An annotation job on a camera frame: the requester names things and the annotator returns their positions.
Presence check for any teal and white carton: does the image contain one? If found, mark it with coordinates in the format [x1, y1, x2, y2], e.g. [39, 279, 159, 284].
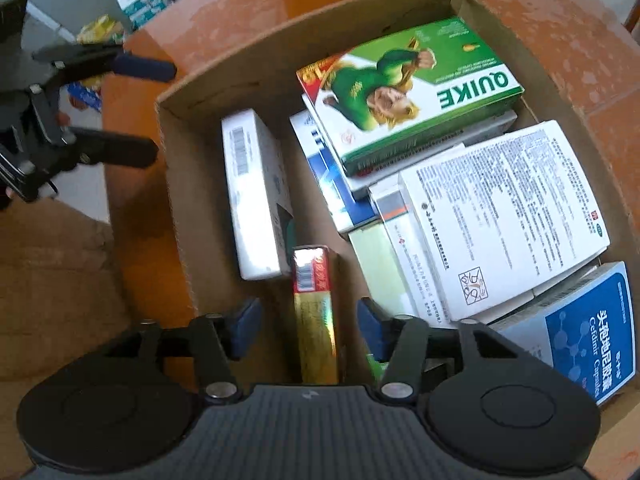
[117, 0, 177, 31]

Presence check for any blue and white capsule box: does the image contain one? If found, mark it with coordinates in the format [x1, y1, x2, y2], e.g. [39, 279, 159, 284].
[490, 260, 632, 407]

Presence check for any cardboard carton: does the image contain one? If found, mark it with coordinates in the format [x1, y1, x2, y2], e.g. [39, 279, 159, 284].
[154, 0, 640, 426]

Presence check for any light green bear box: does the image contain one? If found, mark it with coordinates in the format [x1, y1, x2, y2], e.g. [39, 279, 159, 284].
[347, 222, 418, 386]

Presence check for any gold long box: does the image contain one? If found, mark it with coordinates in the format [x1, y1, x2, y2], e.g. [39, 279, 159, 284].
[291, 244, 342, 386]

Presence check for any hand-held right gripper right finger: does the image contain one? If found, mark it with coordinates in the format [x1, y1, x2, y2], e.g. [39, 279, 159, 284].
[359, 297, 523, 403]

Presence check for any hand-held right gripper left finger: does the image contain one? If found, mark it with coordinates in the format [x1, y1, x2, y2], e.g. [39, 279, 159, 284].
[100, 297, 263, 403]

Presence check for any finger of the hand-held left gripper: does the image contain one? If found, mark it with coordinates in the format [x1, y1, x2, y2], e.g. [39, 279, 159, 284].
[32, 45, 177, 81]
[62, 127, 160, 168]

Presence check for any white box with blue graphic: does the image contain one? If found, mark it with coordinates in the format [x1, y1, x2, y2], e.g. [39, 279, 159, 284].
[289, 109, 518, 233]

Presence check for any white box with red swoosh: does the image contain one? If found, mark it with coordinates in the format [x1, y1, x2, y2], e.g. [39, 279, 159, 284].
[398, 120, 612, 322]

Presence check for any wooden desktop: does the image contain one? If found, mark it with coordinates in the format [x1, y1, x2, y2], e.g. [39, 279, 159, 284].
[102, 0, 640, 480]

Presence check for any red and blue package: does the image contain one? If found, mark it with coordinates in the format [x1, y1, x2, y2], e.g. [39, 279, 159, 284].
[67, 82, 103, 112]

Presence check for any green box with cartoon hero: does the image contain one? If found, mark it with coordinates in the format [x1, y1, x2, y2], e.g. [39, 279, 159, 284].
[295, 16, 526, 177]

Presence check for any white box with teal circle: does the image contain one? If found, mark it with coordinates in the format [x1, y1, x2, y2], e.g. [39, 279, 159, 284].
[220, 109, 297, 282]

